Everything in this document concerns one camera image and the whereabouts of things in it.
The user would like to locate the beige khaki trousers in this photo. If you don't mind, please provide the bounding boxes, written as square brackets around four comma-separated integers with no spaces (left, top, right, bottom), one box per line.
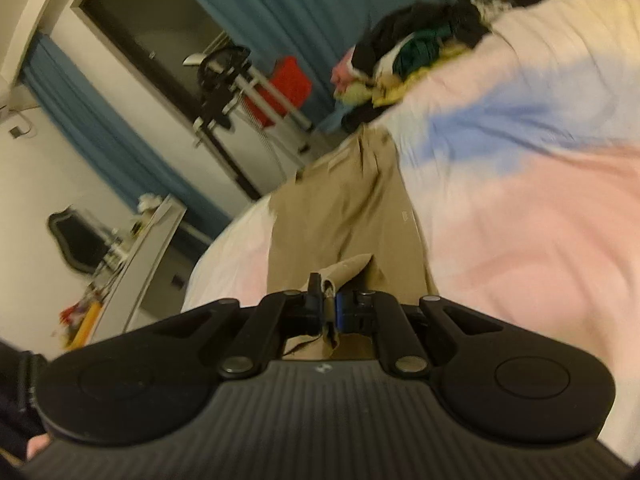
[267,129,435,376]

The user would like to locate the pile of mixed clothes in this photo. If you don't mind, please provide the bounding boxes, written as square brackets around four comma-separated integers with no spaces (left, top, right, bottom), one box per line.
[331,0,512,133]

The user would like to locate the pastel pink blue bedsheet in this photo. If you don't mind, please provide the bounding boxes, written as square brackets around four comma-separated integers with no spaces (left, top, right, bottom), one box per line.
[182,0,640,466]

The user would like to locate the white tripod stand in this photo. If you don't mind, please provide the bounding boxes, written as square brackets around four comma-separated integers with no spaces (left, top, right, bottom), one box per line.
[182,44,314,157]

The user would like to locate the black ornate mirror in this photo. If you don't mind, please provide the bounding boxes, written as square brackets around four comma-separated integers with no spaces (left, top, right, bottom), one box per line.
[47,208,108,275]

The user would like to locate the red cloth on tripod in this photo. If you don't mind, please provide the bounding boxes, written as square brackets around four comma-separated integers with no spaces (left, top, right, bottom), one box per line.
[243,55,312,128]

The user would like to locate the dark window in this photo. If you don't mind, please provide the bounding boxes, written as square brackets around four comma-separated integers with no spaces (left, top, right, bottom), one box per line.
[74,0,265,200]

